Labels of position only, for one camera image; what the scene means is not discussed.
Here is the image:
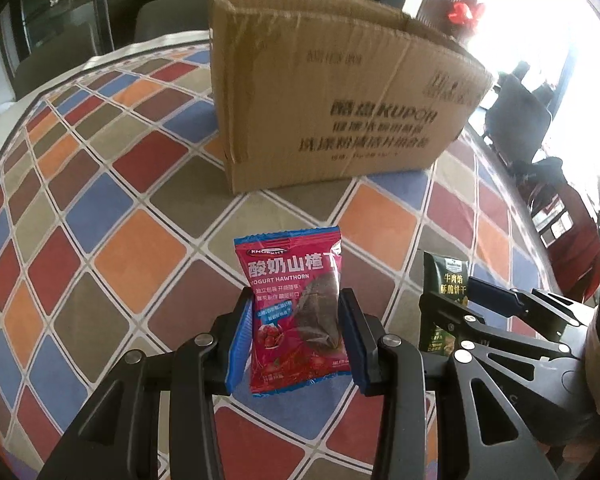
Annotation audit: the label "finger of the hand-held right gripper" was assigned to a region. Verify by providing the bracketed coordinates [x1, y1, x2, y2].
[467, 276, 595, 332]
[419, 292, 583, 362]

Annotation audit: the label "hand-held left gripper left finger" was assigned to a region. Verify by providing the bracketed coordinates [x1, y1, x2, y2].
[37, 287, 254, 480]

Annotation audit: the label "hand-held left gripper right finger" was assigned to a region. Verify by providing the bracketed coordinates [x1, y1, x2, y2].
[337, 287, 557, 480]

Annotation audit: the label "dark green snack packet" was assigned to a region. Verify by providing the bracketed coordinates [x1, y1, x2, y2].
[418, 251, 470, 359]

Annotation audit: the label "red snack packet blue edges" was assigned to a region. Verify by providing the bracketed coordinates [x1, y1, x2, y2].
[233, 226, 354, 397]

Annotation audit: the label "brown cardboard box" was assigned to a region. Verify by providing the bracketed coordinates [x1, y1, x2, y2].
[201, 0, 495, 195]

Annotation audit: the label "person's right hand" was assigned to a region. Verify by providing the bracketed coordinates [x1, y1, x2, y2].
[534, 439, 568, 467]

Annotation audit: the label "red chair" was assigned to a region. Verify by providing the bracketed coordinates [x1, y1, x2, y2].
[527, 160, 600, 307]

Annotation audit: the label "black cloth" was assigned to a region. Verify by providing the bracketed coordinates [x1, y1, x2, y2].
[514, 156, 567, 187]

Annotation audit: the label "dark dining chair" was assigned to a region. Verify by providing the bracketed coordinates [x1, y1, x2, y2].
[484, 74, 554, 164]

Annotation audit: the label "red ribbon bow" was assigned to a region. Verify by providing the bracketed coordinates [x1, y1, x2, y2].
[447, 2, 486, 27]

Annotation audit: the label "grey upholstered chair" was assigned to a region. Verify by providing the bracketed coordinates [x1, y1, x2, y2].
[12, 22, 102, 99]
[134, 0, 214, 44]

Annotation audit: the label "black framed glass door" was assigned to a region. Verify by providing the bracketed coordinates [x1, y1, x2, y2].
[0, 0, 117, 62]

